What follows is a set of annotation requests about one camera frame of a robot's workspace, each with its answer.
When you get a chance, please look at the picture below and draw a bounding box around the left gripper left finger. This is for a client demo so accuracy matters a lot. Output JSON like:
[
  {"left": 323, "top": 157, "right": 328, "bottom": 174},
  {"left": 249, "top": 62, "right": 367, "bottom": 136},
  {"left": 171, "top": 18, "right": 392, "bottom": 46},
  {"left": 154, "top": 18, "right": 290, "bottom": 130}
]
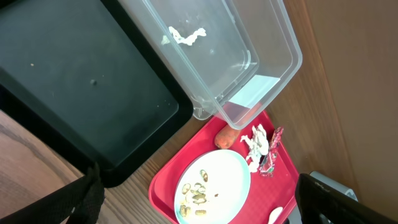
[{"left": 1, "top": 164, "right": 105, "bottom": 224}]

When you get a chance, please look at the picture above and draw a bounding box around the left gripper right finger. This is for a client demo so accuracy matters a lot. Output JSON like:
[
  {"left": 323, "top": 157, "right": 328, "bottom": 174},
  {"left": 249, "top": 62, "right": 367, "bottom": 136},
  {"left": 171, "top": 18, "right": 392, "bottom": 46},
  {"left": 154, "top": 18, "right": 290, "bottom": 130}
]
[{"left": 284, "top": 174, "right": 397, "bottom": 224}]

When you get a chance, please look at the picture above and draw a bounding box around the white plastic spoon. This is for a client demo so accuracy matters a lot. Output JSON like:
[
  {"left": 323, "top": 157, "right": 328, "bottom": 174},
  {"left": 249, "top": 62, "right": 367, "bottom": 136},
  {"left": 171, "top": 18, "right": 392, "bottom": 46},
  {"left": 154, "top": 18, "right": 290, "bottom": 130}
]
[{"left": 267, "top": 207, "right": 283, "bottom": 224}]

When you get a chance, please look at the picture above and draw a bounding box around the red snack wrapper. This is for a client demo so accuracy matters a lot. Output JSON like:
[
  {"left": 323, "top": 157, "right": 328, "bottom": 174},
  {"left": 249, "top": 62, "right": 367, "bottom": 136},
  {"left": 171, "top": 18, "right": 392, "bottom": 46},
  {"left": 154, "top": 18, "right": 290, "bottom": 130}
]
[{"left": 259, "top": 127, "right": 284, "bottom": 177}]

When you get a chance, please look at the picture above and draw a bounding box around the white tissue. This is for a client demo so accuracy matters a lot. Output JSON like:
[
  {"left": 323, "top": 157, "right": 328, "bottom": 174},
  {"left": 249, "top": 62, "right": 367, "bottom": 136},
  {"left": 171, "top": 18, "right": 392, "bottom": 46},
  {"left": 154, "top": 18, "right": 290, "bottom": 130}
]
[{"left": 240, "top": 124, "right": 269, "bottom": 173}]

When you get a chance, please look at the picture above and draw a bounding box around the red serving tray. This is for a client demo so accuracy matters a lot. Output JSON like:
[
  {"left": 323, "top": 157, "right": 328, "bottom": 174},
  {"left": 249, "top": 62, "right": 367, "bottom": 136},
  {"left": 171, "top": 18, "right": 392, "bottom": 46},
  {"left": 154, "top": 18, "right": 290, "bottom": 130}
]
[{"left": 148, "top": 117, "right": 299, "bottom": 223}]

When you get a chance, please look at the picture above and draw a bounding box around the light blue plate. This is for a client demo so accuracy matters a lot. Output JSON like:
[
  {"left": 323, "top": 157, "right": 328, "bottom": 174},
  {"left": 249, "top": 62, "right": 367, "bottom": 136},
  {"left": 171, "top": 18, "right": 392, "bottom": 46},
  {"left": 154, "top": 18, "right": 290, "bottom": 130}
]
[{"left": 174, "top": 149, "right": 251, "bottom": 223}]

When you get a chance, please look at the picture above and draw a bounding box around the orange carrot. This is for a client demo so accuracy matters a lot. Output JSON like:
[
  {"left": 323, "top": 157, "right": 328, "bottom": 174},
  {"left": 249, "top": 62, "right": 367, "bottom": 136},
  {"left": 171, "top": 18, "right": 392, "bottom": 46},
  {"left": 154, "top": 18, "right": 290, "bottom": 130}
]
[{"left": 214, "top": 124, "right": 241, "bottom": 149}]

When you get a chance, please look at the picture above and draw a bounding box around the peanut shells pile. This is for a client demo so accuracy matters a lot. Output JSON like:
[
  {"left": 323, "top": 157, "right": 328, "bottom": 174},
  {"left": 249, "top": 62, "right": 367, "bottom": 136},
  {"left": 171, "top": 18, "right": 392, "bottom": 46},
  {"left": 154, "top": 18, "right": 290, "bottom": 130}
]
[{"left": 178, "top": 169, "right": 219, "bottom": 218}]

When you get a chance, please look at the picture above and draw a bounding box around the black plastic tray bin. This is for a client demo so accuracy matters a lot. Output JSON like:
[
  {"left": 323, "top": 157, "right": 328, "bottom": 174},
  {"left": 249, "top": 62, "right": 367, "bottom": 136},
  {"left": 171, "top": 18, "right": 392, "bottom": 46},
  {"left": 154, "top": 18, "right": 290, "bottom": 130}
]
[{"left": 1, "top": 0, "right": 193, "bottom": 188}]

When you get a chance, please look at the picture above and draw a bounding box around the clear plastic bin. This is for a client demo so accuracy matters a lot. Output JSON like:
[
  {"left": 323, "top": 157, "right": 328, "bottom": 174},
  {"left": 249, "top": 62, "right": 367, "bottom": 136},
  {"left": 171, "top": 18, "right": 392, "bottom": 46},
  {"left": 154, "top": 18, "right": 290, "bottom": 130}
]
[{"left": 121, "top": 0, "right": 302, "bottom": 129}]

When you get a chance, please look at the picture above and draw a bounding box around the white scrap in bin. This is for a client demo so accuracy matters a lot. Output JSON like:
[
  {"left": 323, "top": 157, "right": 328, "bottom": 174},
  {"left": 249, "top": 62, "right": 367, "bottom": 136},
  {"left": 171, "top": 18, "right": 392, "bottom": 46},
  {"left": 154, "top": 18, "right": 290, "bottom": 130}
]
[{"left": 160, "top": 25, "right": 208, "bottom": 46}]

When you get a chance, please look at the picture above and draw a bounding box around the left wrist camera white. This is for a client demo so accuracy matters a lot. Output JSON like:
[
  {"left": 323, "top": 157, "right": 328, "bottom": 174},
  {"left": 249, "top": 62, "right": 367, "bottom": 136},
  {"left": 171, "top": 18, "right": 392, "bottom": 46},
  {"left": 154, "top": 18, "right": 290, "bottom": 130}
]
[{"left": 310, "top": 171, "right": 358, "bottom": 201}]

